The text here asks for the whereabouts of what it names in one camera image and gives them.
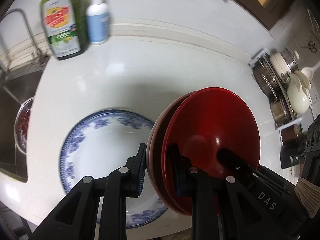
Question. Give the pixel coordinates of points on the white blue pump bottle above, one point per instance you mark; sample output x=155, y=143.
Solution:
x=97, y=15

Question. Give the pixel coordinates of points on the black scissors on wall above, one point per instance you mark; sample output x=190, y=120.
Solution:
x=312, y=47

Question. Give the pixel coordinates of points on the green dish soap bottle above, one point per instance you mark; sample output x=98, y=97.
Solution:
x=65, y=26

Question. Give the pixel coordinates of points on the pink bowl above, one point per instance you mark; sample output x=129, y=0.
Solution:
x=154, y=150

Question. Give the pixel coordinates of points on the person right hand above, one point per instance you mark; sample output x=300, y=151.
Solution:
x=308, y=195

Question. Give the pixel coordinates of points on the steel pot right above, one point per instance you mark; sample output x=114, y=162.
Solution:
x=280, y=112

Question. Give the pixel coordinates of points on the metal pot rack shelf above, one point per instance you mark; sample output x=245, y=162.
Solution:
x=262, y=58

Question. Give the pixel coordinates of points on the blue floral plate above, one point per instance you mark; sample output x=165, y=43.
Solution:
x=102, y=142

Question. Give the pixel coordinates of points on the cream pot with glass lid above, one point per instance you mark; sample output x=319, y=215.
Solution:
x=285, y=63

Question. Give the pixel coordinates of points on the slim gooseneck faucet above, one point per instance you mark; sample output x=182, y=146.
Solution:
x=21, y=37

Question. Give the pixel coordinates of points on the steel pot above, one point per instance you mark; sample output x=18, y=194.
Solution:
x=267, y=82
x=280, y=112

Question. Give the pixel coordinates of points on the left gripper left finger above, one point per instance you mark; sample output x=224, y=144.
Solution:
x=96, y=207

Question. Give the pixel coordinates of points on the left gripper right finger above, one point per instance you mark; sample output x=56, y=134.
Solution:
x=195, y=184

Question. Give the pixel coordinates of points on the cream ceramic teapot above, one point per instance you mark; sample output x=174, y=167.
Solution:
x=298, y=95

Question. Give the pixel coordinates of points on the white ladle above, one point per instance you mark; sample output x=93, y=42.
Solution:
x=309, y=71

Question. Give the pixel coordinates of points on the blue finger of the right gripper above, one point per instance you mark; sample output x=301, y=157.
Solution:
x=232, y=162

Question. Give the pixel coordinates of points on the red black bowl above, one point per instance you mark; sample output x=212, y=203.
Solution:
x=207, y=121

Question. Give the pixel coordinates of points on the steel pot left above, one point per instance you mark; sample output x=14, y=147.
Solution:
x=267, y=82

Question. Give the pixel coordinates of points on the kitchen sink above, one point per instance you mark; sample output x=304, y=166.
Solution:
x=19, y=86

